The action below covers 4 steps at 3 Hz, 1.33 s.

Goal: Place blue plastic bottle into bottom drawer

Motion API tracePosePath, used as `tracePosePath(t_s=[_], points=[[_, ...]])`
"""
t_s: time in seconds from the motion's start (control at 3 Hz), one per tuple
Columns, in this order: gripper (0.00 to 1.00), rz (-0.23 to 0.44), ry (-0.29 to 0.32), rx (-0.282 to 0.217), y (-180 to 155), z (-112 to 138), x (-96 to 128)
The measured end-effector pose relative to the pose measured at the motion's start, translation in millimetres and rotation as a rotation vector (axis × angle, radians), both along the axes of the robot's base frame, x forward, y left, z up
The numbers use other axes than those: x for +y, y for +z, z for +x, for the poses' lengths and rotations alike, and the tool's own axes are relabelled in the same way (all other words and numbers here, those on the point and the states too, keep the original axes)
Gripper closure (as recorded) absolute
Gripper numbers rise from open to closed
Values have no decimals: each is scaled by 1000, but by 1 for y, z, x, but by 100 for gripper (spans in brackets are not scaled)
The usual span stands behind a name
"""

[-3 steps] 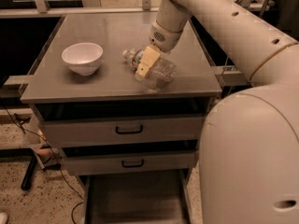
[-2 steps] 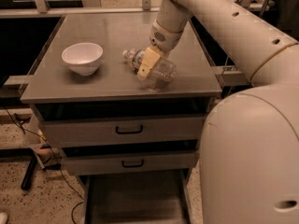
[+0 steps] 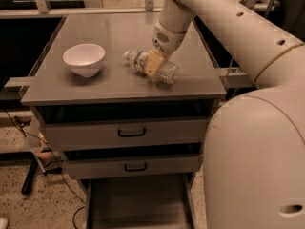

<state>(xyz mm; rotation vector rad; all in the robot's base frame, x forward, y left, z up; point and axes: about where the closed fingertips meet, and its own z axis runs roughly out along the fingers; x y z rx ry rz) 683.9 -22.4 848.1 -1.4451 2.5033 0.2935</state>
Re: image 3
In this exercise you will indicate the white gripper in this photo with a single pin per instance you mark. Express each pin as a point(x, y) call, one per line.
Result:
point(167, 39)

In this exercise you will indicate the clear plastic water bottle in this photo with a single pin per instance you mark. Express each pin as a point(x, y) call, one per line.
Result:
point(167, 73)

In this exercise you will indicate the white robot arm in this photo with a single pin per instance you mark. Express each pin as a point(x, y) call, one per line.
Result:
point(254, 149)

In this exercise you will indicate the grey drawer cabinet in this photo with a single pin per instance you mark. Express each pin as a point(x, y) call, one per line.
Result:
point(57, 95)

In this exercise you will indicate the middle grey drawer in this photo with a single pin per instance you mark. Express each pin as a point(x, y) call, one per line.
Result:
point(133, 166)

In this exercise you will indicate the top grey drawer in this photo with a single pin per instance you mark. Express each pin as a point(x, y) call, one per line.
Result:
point(120, 134)

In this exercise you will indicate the bottom open grey drawer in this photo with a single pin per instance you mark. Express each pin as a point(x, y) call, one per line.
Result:
point(148, 202)

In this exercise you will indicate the white bowl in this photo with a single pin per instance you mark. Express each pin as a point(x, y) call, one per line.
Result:
point(84, 59)

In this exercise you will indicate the black cylindrical tool on floor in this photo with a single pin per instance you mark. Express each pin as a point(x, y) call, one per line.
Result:
point(27, 185)

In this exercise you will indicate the white object floor corner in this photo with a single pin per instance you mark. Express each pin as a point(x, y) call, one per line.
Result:
point(3, 223)

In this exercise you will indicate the grey bracket block right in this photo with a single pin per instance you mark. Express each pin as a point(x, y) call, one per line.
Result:
point(234, 77)

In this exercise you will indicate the grey bracket block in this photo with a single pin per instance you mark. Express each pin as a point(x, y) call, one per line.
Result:
point(234, 77)
point(15, 88)

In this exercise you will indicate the grey bracket block left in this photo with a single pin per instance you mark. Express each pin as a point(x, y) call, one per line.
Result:
point(15, 88)

